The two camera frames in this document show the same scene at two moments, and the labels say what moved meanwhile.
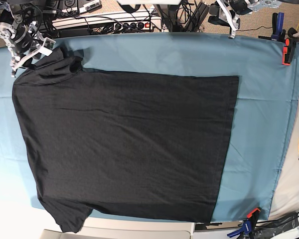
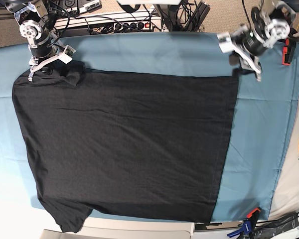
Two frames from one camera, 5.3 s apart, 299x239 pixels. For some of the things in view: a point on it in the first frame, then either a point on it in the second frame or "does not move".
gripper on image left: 25,40 -> 41,54
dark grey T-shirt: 128,146 does not move
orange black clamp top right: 290,46 does not move
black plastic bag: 284,223 does not move
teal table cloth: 257,143 does not move
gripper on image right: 225,14 -> 246,44
